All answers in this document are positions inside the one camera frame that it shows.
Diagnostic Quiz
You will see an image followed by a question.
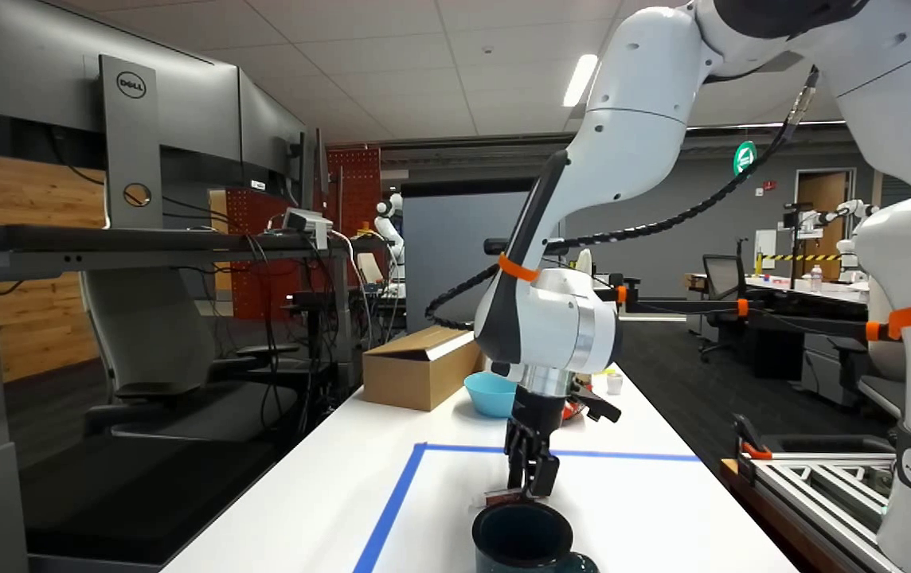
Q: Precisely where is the aluminium rail robot base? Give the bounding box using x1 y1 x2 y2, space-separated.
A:
719 418 901 573

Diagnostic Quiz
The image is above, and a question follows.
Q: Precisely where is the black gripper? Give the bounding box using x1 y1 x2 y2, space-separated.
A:
505 389 563 500

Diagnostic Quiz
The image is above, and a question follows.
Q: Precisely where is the Dell monitor back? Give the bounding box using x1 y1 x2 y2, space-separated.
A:
0 0 307 230

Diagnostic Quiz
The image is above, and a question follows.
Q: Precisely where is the grey standing desk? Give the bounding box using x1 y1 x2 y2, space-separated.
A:
0 224 363 573

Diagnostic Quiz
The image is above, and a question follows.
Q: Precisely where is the dark green ceramic mug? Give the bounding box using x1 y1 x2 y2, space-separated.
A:
471 500 600 573

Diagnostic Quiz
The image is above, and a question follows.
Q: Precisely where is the light blue bowl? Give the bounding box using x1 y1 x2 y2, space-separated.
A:
466 373 515 420

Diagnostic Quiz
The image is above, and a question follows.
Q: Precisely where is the red dry erase marker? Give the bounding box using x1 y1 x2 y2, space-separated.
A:
484 489 524 506

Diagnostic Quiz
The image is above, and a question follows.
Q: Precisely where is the cardboard box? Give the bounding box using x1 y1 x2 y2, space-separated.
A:
363 325 481 411

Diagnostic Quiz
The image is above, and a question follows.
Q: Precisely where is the blue tape line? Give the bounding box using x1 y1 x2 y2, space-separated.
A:
353 443 698 573

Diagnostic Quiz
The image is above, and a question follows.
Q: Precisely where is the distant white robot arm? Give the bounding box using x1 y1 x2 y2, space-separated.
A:
372 194 404 299

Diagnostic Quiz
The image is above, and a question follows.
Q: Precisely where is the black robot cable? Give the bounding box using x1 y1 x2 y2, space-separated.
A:
422 63 824 330

